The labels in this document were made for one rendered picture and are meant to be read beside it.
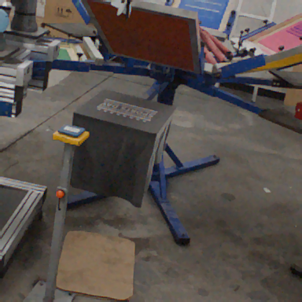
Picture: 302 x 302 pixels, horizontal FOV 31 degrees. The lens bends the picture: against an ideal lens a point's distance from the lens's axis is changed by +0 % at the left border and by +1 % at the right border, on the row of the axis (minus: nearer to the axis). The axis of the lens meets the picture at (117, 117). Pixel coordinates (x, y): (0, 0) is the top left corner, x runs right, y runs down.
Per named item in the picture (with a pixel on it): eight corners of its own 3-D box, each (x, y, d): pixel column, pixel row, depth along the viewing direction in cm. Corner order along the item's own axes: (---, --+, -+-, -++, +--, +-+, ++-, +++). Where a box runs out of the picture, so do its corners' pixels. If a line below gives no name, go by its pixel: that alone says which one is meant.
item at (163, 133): (142, 207, 277) (157, 132, 262) (136, 204, 278) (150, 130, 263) (163, 172, 319) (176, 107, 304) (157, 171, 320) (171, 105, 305)
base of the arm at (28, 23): (5, 28, 286) (7, 9, 282) (15, 23, 300) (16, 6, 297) (32, 33, 284) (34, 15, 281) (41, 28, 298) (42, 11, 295)
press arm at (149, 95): (123, 133, 279) (125, 123, 277) (112, 130, 281) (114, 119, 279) (173, 79, 391) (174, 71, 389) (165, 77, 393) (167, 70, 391)
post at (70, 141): (59, 321, 266) (85, 145, 232) (20, 306, 271) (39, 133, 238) (76, 294, 286) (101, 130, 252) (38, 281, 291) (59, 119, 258)
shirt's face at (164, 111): (155, 134, 261) (155, 133, 261) (73, 112, 272) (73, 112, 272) (175, 107, 305) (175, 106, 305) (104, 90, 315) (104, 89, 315)
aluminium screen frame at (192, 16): (195, 19, 243) (197, 12, 243) (77, -6, 257) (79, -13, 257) (200, 74, 318) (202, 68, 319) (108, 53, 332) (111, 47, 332)
